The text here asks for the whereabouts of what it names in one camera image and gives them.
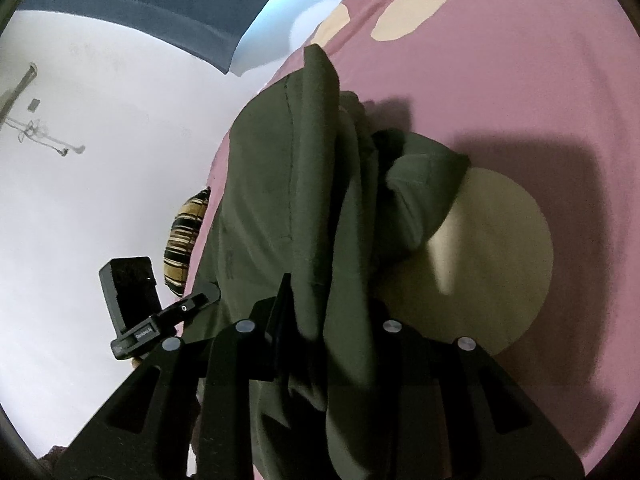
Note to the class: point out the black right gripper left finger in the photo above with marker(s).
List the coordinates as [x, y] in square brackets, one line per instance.
[144, 430]

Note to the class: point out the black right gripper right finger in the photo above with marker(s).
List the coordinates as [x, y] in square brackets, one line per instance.
[448, 410]

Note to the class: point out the dark olive green garment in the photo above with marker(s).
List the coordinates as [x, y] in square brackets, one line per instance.
[314, 194]

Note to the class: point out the brown black striped pillow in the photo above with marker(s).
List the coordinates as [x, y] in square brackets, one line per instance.
[183, 234]

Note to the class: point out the pink bedsheet with cream spots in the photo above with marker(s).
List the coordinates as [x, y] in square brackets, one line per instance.
[538, 257]

